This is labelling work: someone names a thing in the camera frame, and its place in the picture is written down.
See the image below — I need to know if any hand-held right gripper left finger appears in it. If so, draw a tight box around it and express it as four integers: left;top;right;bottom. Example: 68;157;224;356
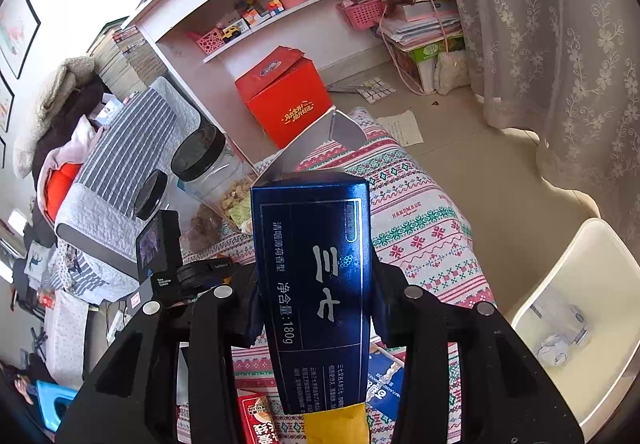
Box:
55;268;262;444

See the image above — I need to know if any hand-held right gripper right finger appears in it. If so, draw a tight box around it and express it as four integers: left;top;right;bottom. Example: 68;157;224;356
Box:
372;263;586;444

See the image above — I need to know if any blue biscuit box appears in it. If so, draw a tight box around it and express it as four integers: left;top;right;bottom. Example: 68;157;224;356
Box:
364;343;407;421

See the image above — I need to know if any blue toothpaste box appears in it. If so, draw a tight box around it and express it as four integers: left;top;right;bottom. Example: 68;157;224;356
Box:
250;108;387;417

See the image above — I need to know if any red white snack packet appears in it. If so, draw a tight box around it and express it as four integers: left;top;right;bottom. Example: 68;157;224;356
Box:
237;389;282;444

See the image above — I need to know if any yellow packet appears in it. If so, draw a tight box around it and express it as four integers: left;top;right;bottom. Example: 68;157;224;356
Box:
302;401;372;444

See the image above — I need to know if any white plastic bin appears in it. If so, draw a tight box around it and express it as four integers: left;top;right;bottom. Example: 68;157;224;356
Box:
510;218;640;442

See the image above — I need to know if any small clear jar black lid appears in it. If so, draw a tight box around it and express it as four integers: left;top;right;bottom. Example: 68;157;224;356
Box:
133;169;223;252

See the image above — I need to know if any large clear jar black lid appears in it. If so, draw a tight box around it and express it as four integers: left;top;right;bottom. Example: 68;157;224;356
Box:
170;124;262;231

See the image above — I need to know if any grey striped cushion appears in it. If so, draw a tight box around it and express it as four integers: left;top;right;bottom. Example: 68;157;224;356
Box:
54;76;202;276

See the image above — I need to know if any patterned printed blanket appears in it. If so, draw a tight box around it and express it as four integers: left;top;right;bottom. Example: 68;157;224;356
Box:
180;106;501;444

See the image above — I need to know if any orange cloth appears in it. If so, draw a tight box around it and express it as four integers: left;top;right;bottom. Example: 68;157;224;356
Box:
42;161;84;216

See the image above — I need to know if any crumpled white paper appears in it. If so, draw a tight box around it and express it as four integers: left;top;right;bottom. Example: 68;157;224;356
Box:
537;334;572;368

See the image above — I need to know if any clear plastic wrapper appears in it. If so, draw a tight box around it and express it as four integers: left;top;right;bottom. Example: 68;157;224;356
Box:
529;284;592;350

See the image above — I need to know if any white paper sheet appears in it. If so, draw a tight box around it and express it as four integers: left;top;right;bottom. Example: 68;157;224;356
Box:
374;109;424;148

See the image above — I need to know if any blue plastic stool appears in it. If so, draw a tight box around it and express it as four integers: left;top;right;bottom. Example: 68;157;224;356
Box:
34;379;79;431

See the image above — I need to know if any beige fuzzy blanket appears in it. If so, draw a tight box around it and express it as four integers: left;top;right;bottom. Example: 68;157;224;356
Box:
12;56;97;181

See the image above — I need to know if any stack of books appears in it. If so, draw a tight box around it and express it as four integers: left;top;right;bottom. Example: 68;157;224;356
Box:
86;18;152;96

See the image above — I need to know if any red cardboard box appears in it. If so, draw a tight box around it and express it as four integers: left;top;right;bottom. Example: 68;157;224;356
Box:
234;46;334;151

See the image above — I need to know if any pink lattice basket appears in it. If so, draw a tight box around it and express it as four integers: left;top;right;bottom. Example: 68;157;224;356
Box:
195;27;225;57

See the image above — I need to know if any colourful grid sheet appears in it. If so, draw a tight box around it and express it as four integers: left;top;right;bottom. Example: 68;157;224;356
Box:
326;77;399;106

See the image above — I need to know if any white bag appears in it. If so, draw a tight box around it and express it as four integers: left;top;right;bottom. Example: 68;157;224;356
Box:
433;51;473;96

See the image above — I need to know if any green tissue box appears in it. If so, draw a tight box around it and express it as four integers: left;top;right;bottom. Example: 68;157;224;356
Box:
406;36;467;69

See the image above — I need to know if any stack of papers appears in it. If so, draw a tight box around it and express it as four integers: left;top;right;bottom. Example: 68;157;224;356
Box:
376;0;464;51

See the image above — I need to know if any large pink basket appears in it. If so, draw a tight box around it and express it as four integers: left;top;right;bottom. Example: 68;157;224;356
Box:
340;0;389;32

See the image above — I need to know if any white lace curtain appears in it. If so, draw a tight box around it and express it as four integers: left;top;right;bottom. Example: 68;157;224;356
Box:
429;0;640;256

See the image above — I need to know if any framed wall picture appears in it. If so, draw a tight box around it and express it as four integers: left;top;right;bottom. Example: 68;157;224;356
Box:
0;73;16;134
0;0;42;81

